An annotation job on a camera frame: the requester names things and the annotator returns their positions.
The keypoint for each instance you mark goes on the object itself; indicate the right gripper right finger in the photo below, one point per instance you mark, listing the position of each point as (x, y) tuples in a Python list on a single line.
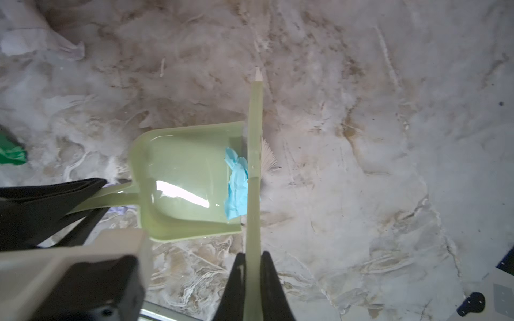
[(275, 306)]

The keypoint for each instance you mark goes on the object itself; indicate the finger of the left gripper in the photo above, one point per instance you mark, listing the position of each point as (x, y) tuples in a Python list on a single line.
[(33, 214), (79, 234)]

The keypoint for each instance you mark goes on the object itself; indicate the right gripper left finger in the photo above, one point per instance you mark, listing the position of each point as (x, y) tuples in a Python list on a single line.
[(231, 307)]

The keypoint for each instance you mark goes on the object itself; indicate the green scrap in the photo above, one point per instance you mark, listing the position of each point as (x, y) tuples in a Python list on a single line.
[(11, 151)]

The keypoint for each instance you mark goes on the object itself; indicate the cyan scrap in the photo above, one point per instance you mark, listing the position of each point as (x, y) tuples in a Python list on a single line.
[(236, 204)]

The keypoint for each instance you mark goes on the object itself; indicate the green dustpan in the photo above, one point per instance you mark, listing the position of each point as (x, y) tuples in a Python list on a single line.
[(179, 182)]

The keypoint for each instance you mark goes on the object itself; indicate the green hand brush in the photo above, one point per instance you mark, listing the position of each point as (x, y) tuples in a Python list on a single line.
[(252, 303)]

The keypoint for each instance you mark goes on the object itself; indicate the lavender scrap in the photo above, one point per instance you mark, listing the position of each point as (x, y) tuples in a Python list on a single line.
[(120, 210)]

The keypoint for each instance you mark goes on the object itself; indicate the white scrap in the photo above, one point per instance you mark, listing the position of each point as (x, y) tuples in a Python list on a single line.
[(31, 32)]

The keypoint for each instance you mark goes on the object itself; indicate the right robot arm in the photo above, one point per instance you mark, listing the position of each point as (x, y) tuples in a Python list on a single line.
[(493, 301)]

